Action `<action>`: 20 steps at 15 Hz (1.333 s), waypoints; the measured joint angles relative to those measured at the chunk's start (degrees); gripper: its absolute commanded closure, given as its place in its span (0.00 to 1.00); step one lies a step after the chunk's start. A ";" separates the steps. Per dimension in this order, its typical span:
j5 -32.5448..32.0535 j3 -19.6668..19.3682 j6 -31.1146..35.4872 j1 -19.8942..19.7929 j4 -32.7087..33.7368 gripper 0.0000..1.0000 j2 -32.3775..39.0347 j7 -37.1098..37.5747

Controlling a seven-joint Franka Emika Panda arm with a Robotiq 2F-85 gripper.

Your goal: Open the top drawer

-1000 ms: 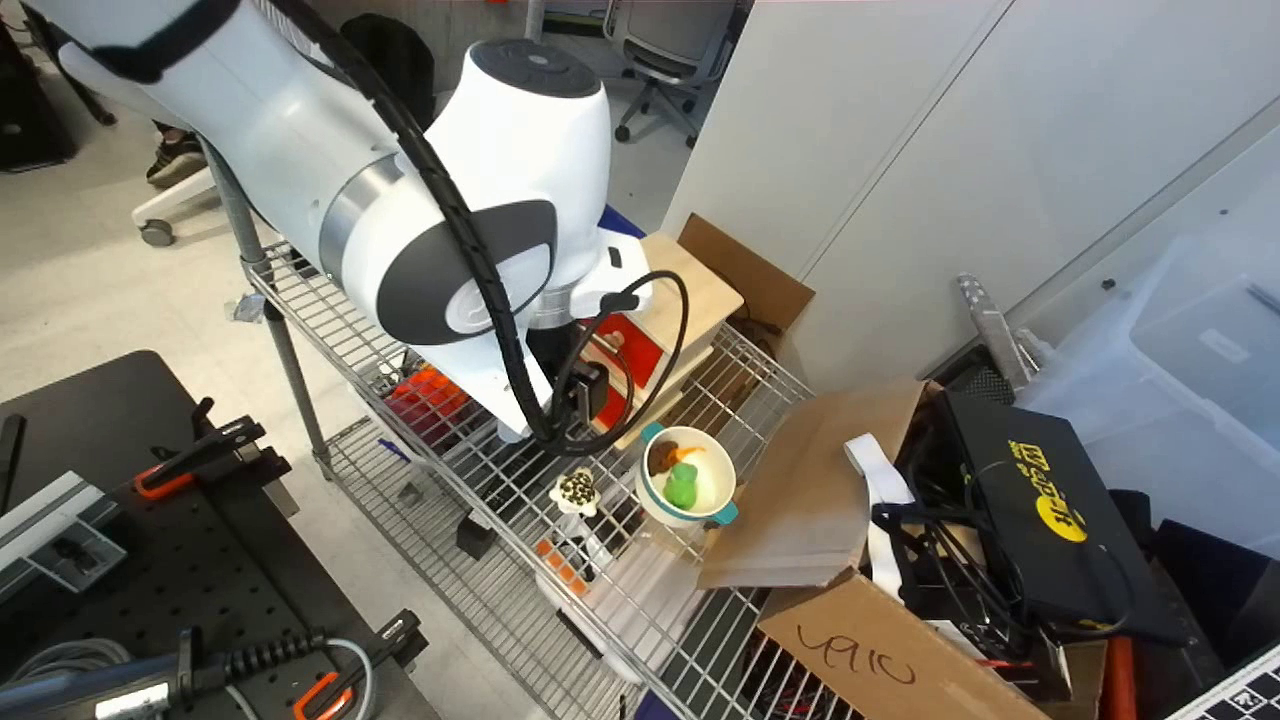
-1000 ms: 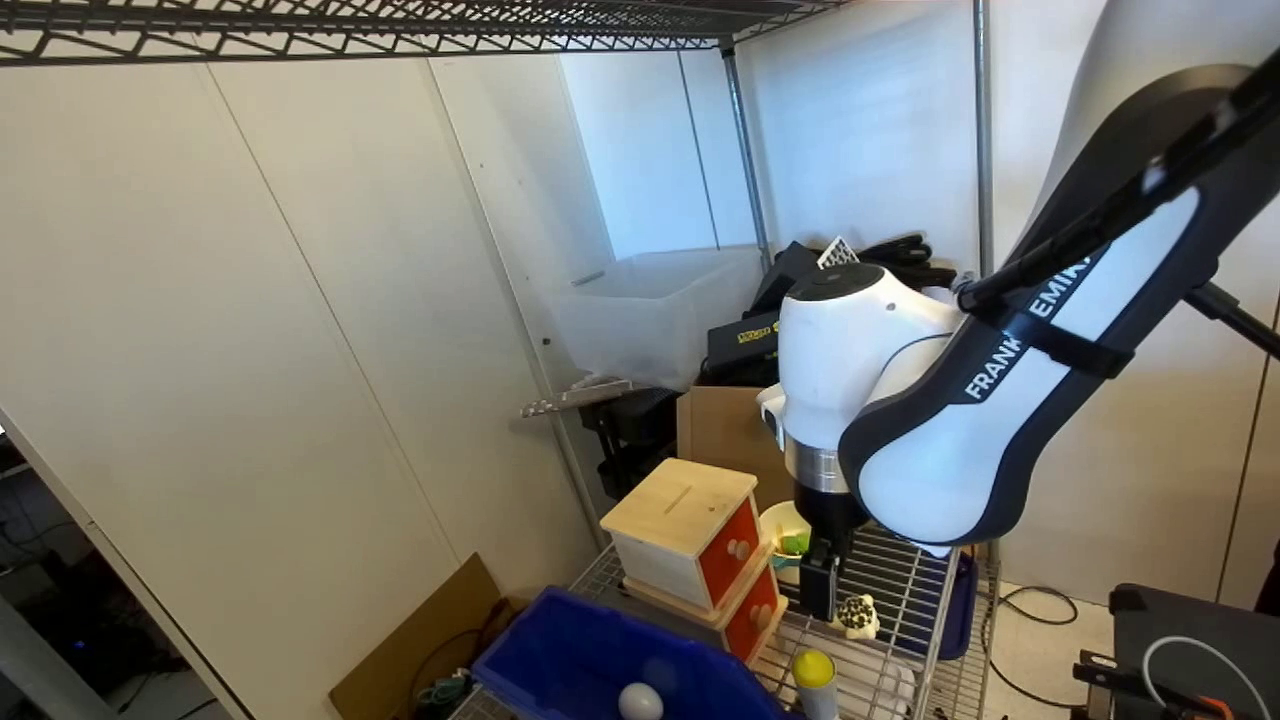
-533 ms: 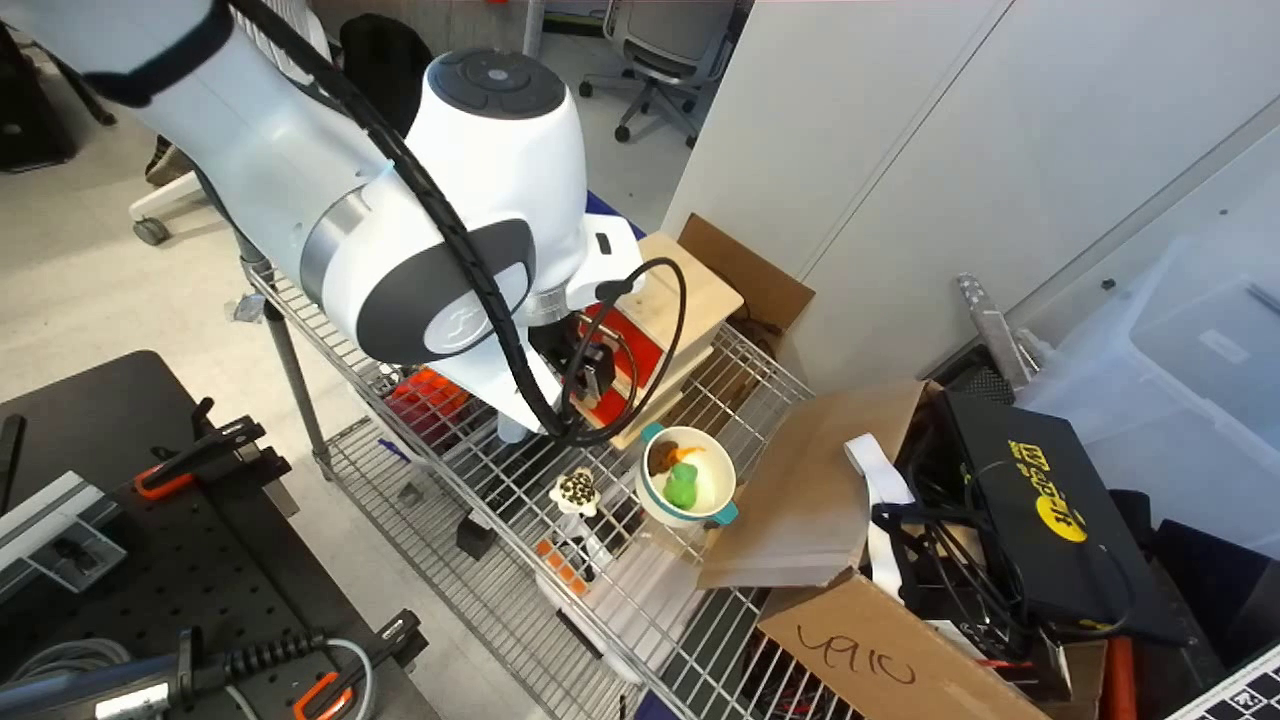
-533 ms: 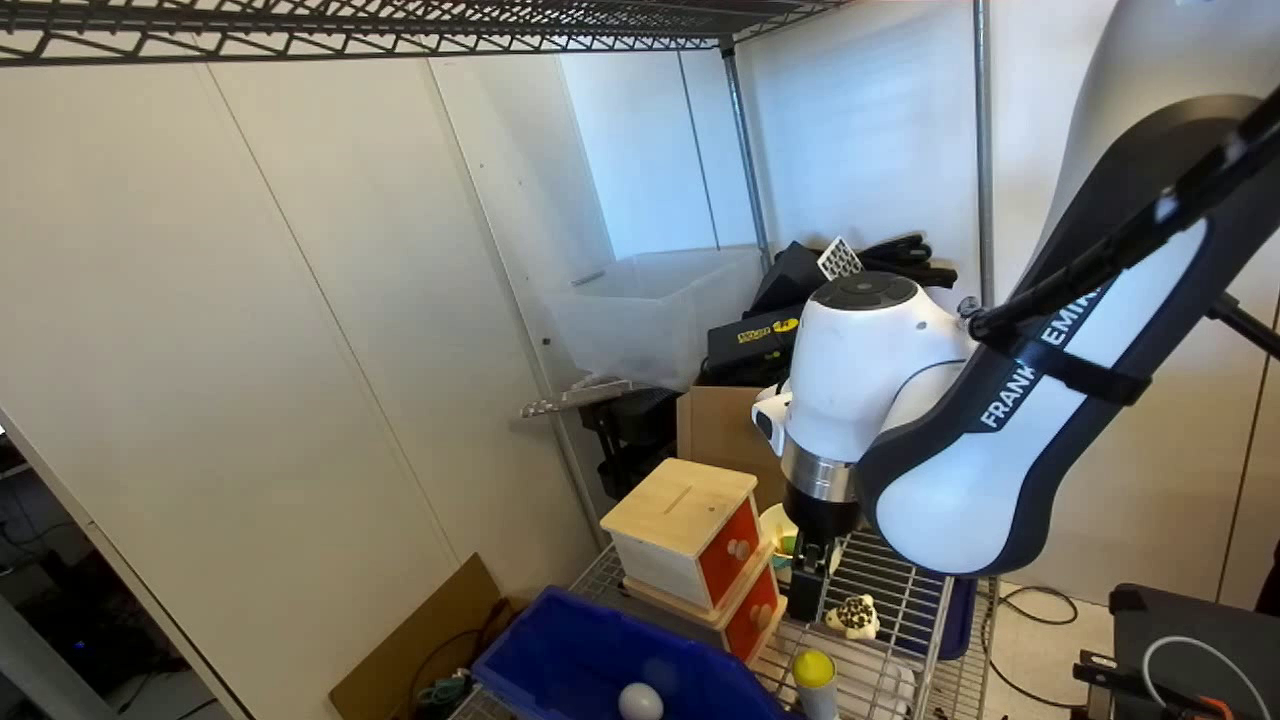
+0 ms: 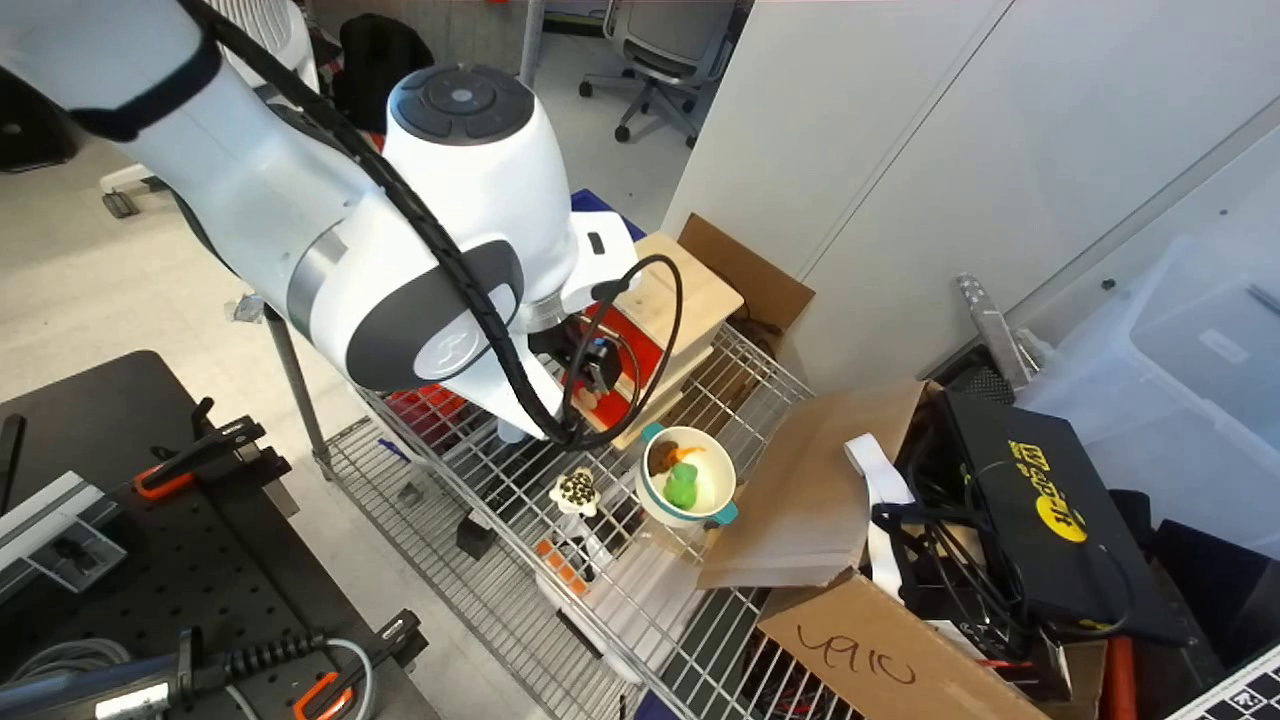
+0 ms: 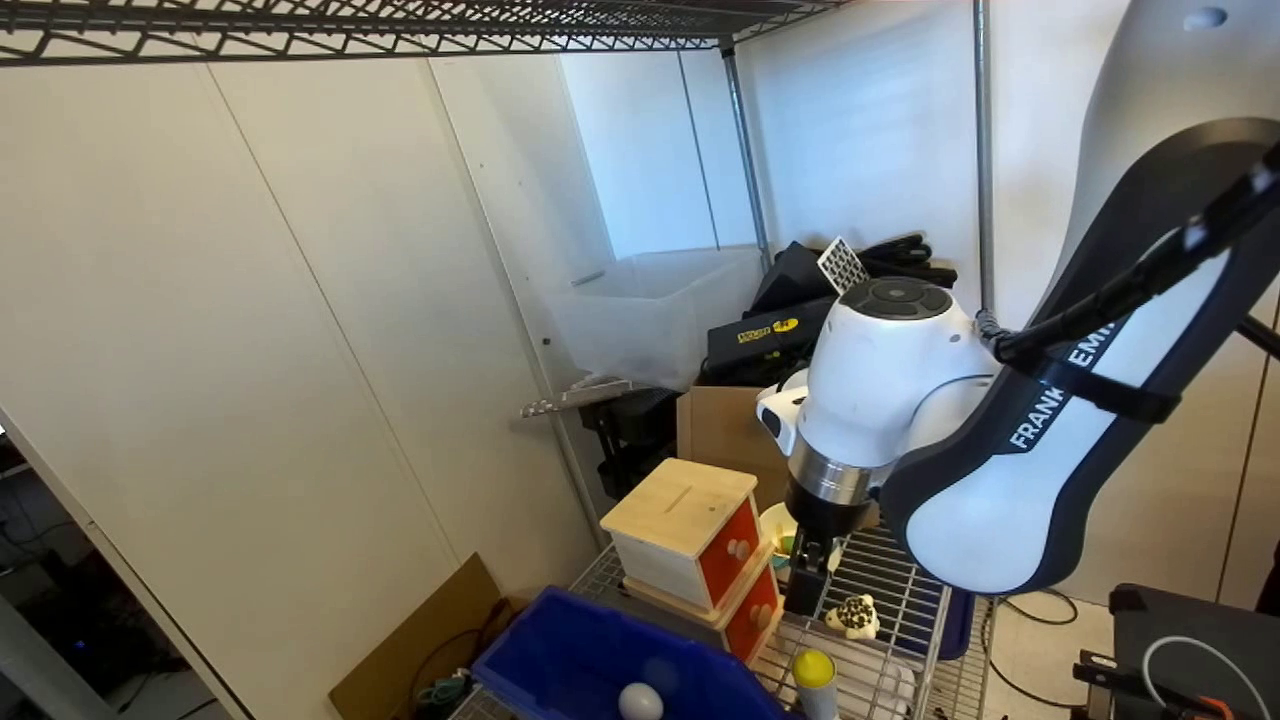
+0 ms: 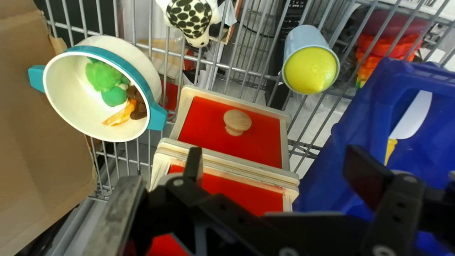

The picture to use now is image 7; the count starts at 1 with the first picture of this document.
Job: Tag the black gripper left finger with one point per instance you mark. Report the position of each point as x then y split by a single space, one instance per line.
193 165

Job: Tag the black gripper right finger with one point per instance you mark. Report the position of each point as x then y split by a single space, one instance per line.
398 208

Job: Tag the red drawer with wooden knob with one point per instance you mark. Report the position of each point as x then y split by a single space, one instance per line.
250 197
203 125

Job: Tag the wooden two-drawer cabinet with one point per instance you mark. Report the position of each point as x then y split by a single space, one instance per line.
227 164

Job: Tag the blue plastic bin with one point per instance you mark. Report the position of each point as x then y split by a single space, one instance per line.
359 143

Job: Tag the orange brown toy food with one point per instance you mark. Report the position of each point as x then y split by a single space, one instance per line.
120 115

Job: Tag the green toy vegetable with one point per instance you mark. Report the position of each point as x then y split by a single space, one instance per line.
106 79

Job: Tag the black white spotted toy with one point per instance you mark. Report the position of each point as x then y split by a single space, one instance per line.
192 19

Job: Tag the light blue tube yellow cap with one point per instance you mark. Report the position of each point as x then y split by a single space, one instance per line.
310 69

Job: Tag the brown cardboard box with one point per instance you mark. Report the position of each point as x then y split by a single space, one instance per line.
32 165

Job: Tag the silver edged mount plate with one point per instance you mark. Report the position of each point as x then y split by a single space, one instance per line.
113 218

